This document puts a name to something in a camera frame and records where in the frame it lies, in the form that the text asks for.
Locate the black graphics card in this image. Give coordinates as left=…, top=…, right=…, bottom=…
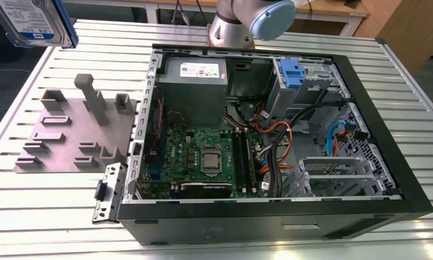
left=169, top=181, right=234, bottom=200

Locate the black cable loop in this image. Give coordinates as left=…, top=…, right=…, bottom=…
left=171, top=0, right=203, bottom=27

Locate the black PC case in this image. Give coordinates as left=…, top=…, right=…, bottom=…
left=115, top=43, right=433, bottom=246

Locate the red power wire with plug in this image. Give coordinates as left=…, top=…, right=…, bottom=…
left=337, top=129, right=369, bottom=142

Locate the metal optical drive cage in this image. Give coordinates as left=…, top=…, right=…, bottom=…
left=266, top=58, right=349, bottom=120

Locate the green motherboard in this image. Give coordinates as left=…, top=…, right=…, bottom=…
left=139, top=127, right=271, bottom=200

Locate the white floor cable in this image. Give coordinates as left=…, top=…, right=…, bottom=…
left=0, top=69, right=31, bottom=77

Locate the black cable bundle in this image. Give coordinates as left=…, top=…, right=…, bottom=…
left=266, top=101, right=347, bottom=197

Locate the metal expansion slot bracket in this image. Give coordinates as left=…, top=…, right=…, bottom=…
left=91, top=162, right=127, bottom=223

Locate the blue plastic drive latch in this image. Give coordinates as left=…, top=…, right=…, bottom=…
left=279, top=58, right=306, bottom=89

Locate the black RAM stick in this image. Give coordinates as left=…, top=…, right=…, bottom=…
left=243, top=129, right=257, bottom=190

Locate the orange wire bundle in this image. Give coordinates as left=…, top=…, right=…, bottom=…
left=254, top=121, right=297, bottom=174

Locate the metal disk bay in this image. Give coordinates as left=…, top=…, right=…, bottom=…
left=298, top=156, right=390, bottom=197

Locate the hard disk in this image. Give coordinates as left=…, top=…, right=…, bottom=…
left=0, top=0, right=79, bottom=49

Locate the blue data wire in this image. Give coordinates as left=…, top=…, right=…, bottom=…
left=323, top=121, right=347, bottom=158

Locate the silver CPU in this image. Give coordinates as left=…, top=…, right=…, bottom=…
left=201, top=152, right=222, bottom=169

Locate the grey parts rack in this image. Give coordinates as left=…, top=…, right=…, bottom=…
left=13, top=73, right=137, bottom=176

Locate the grey power supply unit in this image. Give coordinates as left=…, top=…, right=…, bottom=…
left=154, top=57, right=229, bottom=129

